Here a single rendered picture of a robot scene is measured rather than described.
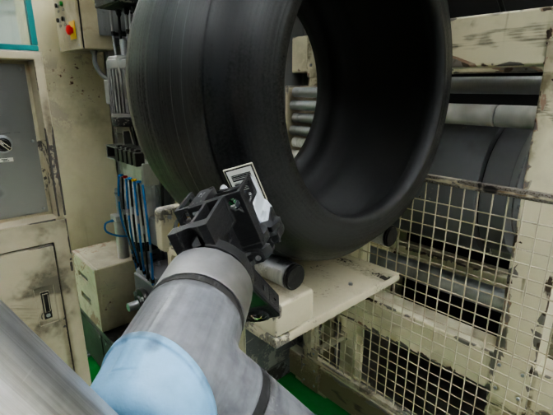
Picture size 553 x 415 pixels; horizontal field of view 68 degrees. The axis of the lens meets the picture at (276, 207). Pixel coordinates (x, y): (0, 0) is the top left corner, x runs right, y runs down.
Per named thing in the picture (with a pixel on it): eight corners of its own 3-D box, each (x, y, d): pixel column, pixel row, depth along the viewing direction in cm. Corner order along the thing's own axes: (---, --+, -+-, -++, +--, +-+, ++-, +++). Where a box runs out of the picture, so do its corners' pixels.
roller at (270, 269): (194, 232, 93) (176, 238, 90) (192, 213, 92) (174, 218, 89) (305, 286, 69) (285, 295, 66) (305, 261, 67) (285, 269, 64)
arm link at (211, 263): (259, 342, 31) (167, 362, 33) (267, 305, 36) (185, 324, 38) (220, 261, 29) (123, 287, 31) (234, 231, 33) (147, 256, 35)
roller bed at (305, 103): (284, 183, 131) (285, 86, 122) (315, 176, 140) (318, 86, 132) (332, 194, 117) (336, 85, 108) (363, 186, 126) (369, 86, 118)
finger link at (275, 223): (283, 202, 49) (274, 236, 41) (287, 213, 50) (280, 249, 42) (247, 213, 50) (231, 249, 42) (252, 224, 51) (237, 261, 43)
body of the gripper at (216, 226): (253, 170, 43) (227, 218, 32) (281, 239, 46) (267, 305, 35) (189, 190, 45) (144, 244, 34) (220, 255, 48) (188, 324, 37)
